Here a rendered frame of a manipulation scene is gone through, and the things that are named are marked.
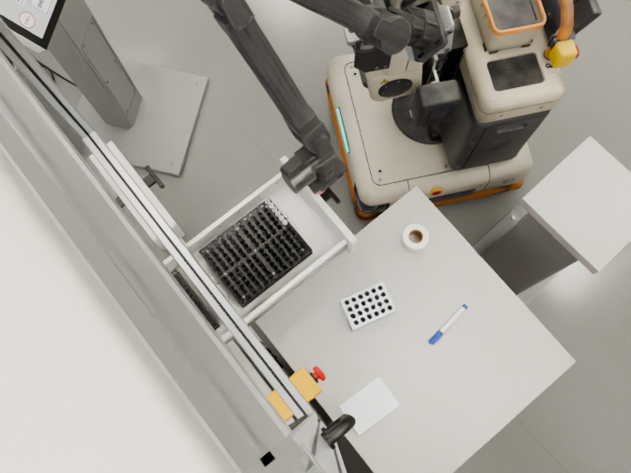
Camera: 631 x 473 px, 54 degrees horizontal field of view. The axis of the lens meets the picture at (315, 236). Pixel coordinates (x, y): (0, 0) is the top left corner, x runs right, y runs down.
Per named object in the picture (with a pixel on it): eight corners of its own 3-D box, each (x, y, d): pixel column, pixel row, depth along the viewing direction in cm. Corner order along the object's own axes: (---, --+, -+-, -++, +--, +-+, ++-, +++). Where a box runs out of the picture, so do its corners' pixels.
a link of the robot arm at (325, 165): (340, 154, 139) (324, 136, 140) (315, 173, 138) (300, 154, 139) (339, 165, 146) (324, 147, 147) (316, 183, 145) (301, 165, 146)
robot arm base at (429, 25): (449, 43, 134) (434, -4, 137) (423, 36, 129) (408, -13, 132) (421, 65, 140) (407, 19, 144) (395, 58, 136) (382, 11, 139)
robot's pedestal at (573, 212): (511, 210, 250) (590, 130, 177) (567, 264, 244) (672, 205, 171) (458, 259, 245) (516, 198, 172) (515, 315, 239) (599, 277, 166)
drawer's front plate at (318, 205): (286, 170, 169) (284, 154, 158) (356, 251, 163) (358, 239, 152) (282, 174, 168) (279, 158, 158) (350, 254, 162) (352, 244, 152)
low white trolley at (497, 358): (389, 250, 247) (416, 185, 173) (497, 374, 234) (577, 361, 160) (273, 343, 238) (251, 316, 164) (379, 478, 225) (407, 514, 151)
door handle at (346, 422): (344, 408, 101) (348, 409, 82) (354, 421, 100) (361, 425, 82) (320, 428, 100) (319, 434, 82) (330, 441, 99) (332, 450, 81)
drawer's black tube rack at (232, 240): (270, 205, 164) (269, 197, 158) (313, 255, 161) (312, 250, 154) (203, 257, 161) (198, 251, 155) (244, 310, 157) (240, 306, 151)
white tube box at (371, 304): (381, 283, 166) (382, 281, 162) (395, 312, 164) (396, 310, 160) (339, 302, 165) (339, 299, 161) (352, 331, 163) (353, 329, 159)
